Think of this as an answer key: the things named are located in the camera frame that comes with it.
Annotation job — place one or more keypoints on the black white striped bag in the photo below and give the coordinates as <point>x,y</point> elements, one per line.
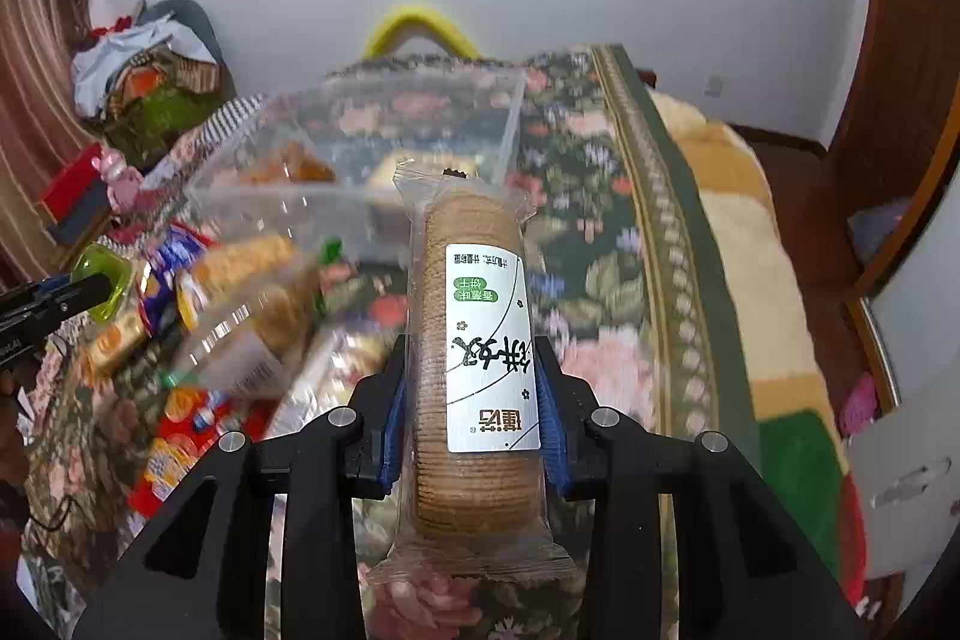
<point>214,130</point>

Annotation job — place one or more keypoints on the red box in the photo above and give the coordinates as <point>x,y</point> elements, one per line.
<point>75,190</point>

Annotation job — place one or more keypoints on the white cardboard box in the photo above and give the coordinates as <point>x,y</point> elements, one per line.
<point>904,482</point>

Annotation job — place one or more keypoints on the wall socket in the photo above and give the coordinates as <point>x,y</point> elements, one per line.
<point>714,86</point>

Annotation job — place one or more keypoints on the purple cloth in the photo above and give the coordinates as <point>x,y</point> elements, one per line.
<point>877,231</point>

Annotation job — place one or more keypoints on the green translucent jelly cup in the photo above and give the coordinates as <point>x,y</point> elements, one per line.
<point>105,276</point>

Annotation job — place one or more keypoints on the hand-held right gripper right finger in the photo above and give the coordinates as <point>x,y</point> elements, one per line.
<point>553,441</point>

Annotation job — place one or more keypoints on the striped brown curtain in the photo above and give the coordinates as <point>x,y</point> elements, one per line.
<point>41,108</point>

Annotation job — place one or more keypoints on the pink cloth item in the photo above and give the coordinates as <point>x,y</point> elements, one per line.
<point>859,404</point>

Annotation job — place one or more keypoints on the yellow chair back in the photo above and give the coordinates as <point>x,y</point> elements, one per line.
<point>409,19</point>

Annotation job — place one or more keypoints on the clear plastic storage box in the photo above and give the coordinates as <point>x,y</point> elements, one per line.
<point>352,153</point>

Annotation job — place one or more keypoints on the yellow snack packet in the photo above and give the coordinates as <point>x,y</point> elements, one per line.
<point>420,164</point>

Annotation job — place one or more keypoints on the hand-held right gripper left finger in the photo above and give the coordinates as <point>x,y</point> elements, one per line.
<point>393,437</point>

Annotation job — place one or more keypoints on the pile of assorted snack packets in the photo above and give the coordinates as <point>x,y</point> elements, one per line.
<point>217,325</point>

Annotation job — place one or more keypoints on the pile of clothes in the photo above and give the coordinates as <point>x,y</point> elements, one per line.
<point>146,70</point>

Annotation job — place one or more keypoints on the floral tablecloth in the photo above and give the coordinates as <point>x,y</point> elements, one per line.
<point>600,250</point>

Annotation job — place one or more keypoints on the orange fried snack packet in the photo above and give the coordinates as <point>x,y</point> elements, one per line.
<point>289,164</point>

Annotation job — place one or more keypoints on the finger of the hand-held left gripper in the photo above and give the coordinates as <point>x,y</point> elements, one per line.
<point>60,299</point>

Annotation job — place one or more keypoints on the round biscuit packet white label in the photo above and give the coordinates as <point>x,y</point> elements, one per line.
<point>472,340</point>

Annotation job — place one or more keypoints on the pink plush toy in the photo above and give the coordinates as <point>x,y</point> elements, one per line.
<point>120,179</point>

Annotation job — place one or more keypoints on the striped plush blanket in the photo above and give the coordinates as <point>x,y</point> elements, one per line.
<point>780,325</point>

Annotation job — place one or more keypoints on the wooden wardrobe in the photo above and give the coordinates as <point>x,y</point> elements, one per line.
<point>911,33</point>

